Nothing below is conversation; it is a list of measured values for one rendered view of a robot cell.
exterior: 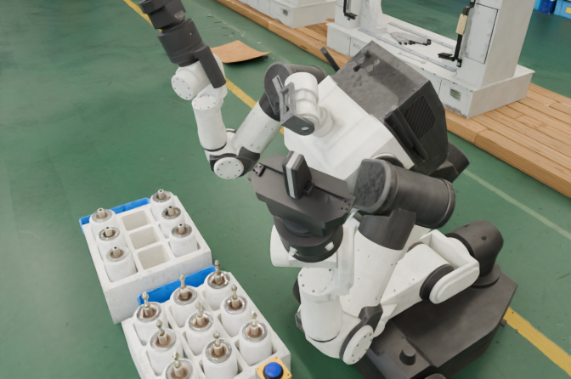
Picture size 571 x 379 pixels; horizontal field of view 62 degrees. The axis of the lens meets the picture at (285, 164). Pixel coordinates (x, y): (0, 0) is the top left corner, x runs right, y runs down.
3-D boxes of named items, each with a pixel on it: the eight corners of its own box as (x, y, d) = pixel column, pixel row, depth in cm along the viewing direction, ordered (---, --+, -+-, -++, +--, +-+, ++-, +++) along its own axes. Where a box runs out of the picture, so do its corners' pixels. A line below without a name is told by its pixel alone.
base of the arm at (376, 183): (404, 215, 97) (430, 166, 94) (437, 248, 86) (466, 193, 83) (342, 197, 92) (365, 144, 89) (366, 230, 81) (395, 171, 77)
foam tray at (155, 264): (181, 226, 214) (176, 195, 204) (215, 283, 186) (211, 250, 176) (92, 257, 198) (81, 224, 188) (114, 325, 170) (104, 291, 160)
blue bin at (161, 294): (217, 285, 186) (214, 263, 179) (228, 305, 178) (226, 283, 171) (141, 318, 173) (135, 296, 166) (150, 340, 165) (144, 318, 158)
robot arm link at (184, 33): (184, -22, 105) (208, 28, 111) (149, -8, 109) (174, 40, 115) (163, -6, 95) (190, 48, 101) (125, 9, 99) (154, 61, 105)
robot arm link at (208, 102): (200, 48, 114) (211, 93, 123) (176, 66, 109) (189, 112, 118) (222, 53, 111) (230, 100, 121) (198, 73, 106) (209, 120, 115)
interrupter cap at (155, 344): (174, 352, 133) (174, 351, 133) (147, 353, 133) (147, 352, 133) (178, 330, 139) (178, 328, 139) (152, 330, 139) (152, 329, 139)
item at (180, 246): (195, 253, 190) (189, 219, 180) (203, 268, 183) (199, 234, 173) (172, 262, 186) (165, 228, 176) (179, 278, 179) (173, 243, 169)
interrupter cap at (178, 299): (193, 284, 154) (193, 282, 154) (200, 301, 148) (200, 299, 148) (170, 291, 151) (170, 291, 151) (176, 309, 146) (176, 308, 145)
